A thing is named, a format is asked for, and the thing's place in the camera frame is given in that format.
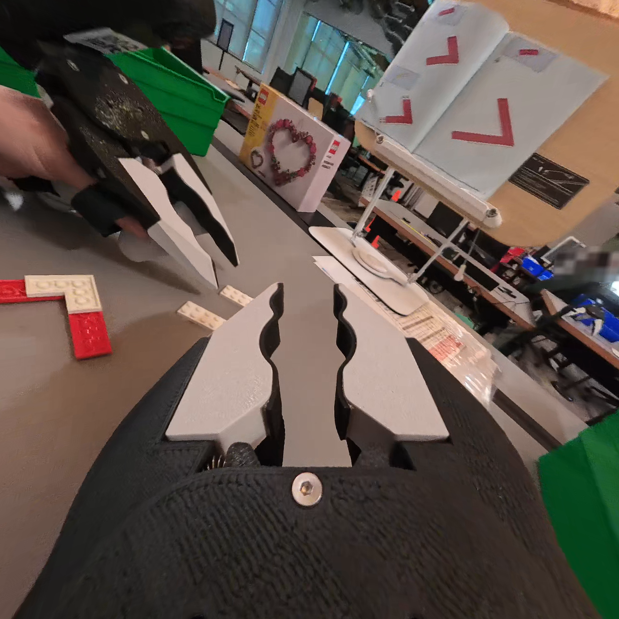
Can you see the dark computer monitor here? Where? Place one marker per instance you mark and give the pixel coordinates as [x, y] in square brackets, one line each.
[279, 82]
[302, 87]

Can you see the blue storage bin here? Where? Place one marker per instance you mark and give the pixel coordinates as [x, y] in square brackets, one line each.
[597, 321]
[537, 268]

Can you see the printed sheet in plastic sleeve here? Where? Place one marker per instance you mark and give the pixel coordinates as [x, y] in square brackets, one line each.
[435, 333]

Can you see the red and white lego assembly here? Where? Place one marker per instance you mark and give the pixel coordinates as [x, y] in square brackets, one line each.
[63, 290]

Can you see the white toy box heart picture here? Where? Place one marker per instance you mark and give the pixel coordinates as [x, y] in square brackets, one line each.
[290, 159]

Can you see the green plastic bin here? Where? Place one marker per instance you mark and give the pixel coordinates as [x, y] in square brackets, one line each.
[17, 72]
[193, 118]
[191, 142]
[585, 507]
[159, 72]

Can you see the black diagram label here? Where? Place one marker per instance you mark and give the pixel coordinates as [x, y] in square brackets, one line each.
[549, 181]

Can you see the open instruction booklet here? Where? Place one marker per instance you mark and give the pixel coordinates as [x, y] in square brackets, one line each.
[483, 72]

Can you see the white lego plate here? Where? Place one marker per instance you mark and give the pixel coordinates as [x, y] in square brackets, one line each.
[200, 315]
[235, 296]

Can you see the person's left hand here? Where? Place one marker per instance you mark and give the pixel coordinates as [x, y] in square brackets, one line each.
[34, 140]

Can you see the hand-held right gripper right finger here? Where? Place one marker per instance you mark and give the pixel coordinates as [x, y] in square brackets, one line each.
[391, 387]

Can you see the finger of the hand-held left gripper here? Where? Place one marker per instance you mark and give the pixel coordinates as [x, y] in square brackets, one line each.
[203, 193]
[174, 227]

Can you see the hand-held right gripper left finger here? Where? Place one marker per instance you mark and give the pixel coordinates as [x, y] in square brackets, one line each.
[222, 382]

